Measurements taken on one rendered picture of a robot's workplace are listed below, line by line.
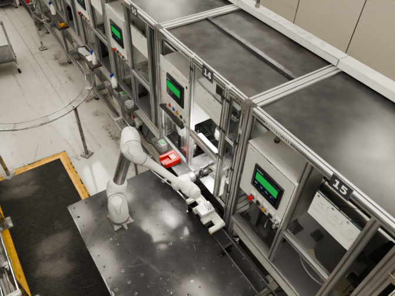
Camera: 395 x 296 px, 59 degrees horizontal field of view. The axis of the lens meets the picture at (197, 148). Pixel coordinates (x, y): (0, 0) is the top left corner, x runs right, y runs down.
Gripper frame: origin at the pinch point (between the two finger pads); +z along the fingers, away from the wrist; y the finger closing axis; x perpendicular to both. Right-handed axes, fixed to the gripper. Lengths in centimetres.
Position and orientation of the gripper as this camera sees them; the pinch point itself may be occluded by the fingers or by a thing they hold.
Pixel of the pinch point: (213, 166)
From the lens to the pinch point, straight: 307.9
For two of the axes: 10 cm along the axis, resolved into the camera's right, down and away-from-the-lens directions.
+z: 8.3, -3.7, 4.2
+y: 0.4, -7.0, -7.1
